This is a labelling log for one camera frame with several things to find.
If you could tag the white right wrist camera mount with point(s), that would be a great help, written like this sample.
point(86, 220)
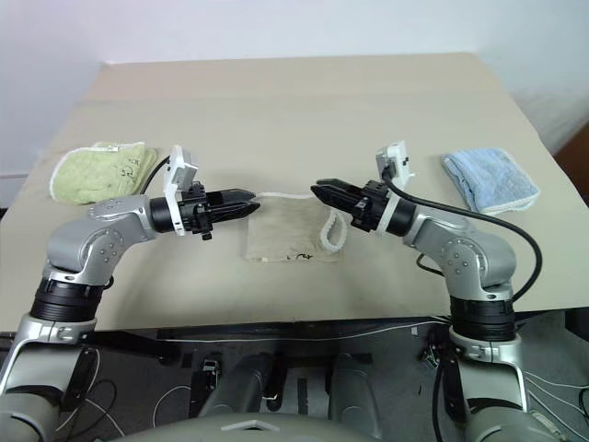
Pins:
point(400, 159)

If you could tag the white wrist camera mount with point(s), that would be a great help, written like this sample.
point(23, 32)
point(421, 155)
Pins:
point(400, 159)
point(179, 156)

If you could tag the beige towel with white trim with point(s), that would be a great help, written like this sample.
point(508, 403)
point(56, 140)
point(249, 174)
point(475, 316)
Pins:
point(280, 230)

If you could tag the blue cloth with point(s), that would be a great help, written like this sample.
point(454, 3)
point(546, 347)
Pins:
point(488, 175)

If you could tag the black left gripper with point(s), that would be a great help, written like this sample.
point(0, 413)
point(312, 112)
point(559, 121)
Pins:
point(195, 212)

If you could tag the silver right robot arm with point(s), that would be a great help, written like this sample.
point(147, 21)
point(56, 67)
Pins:
point(460, 244)

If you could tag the black floor bracket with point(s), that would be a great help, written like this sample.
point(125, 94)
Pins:
point(202, 387)

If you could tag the green cloth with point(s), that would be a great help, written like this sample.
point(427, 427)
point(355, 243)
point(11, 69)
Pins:
point(87, 175)

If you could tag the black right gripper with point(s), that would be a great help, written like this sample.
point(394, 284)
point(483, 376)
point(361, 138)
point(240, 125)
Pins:
point(373, 207)

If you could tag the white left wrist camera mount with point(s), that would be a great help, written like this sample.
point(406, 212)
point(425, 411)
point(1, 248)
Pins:
point(179, 156)

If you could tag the dark grey rounded robot leg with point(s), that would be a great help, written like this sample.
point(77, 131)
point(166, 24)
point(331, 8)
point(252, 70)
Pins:
point(354, 391)
point(239, 387)

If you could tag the grey robot torso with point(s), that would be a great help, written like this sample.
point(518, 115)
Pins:
point(276, 430)

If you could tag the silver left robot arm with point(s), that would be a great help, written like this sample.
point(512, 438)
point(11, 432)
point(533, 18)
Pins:
point(115, 221)

